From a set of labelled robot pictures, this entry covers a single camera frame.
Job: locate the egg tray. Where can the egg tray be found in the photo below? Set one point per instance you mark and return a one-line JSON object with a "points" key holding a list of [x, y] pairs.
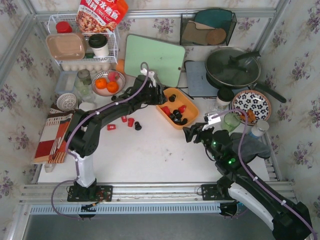
{"points": [[93, 68]]}

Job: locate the red coffee capsule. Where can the red coffee capsule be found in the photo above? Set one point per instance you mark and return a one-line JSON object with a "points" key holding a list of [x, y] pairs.
{"points": [[124, 119], [111, 127], [182, 109], [131, 122], [166, 110]]}

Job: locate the grey induction cooker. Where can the grey induction cooker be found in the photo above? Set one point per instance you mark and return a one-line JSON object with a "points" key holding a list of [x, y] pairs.
{"points": [[197, 83]]}

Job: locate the green cutting board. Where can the green cutting board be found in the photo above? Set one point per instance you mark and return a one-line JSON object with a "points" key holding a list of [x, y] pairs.
{"points": [[163, 58]]}

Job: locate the black coffee capsule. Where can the black coffee capsule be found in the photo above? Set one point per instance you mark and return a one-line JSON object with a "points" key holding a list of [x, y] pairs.
{"points": [[172, 98], [177, 114], [172, 116], [184, 121], [137, 126], [177, 121]]}

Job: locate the clear blue rimmed container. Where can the clear blue rimmed container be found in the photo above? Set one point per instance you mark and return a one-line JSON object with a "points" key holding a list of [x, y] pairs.
{"points": [[66, 82]]}

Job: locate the white wire rack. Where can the white wire rack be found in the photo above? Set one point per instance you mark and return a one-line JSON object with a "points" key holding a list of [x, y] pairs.
{"points": [[89, 58]]}

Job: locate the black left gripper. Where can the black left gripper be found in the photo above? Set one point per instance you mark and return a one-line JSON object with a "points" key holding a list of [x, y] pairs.
{"points": [[157, 93]]}

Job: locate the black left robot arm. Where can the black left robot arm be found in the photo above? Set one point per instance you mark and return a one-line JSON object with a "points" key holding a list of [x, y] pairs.
{"points": [[83, 134]]}

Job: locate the red snack bag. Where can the red snack bag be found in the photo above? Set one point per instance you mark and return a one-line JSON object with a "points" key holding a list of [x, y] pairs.
{"points": [[100, 16]]}

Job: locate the blue flower patterned plate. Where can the blue flower patterned plate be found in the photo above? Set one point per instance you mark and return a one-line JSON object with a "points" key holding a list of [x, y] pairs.
{"points": [[255, 105]]}

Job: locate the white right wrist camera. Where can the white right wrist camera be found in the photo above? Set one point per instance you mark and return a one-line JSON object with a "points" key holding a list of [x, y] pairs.
{"points": [[212, 118]]}

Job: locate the clear glass jar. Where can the clear glass jar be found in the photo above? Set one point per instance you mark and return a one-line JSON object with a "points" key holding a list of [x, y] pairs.
{"points": [[83, 85]]}

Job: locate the bowl with fruit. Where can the bowl with fruit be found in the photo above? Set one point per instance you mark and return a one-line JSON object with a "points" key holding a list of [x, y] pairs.
{"points": [[108, 83]]}

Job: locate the grey cloth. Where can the grey cloth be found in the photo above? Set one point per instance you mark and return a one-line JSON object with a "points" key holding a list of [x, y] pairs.
{"points": [[250, 148]]}

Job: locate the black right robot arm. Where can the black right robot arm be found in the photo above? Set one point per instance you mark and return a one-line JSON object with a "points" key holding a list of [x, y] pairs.
{"points": [[287, 220]]}

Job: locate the beige plastic container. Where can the beige plastic container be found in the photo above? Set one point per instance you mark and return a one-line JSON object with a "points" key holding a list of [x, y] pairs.
{"points": [[66, 46]]}

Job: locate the white cup black lid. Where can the white cup black lid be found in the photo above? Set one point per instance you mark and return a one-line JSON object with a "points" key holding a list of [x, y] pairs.
{"points": [[99, 44]]}

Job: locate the white strainer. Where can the white strainer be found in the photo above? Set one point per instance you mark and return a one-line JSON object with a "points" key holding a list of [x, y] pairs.
{"points": [[66, 102]]}

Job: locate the white blue bottle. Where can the white blue bottle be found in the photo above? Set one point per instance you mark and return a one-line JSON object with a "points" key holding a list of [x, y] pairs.
{"points": [[259, 129]]}

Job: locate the striped red cloth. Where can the striped red cloth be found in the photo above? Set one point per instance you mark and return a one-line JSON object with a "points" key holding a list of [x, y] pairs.
{"points": [[51, 148]]}

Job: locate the orange plastic storage basket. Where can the orange plastic storage basket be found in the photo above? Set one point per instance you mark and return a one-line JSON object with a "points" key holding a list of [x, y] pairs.
{"points": [[191, 113]]}

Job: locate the black mesh organizer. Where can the black mesh organizer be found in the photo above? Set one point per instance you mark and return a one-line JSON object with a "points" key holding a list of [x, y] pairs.
{"points": [[209, 27]]}

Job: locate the red lidded jar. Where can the red lidded jar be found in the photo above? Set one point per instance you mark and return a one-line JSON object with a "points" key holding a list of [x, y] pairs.
{"points": [[63, 27]]}

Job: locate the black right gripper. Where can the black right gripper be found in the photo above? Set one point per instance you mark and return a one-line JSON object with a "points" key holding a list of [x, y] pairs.
{"points": [[197, 133]]}

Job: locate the small cup black lid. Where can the small cup black lid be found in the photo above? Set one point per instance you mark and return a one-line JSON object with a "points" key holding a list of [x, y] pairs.
{"points": [[224, 96]]}

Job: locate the green translucent cup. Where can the green translucent cup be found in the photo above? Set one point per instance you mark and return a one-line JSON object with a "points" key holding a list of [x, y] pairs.
{"points": [[230, 122]]}

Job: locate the black frying pan with lid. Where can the black frying pan with lid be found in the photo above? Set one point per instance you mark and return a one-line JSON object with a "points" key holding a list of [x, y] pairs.
{"points": [[235, 68]]}

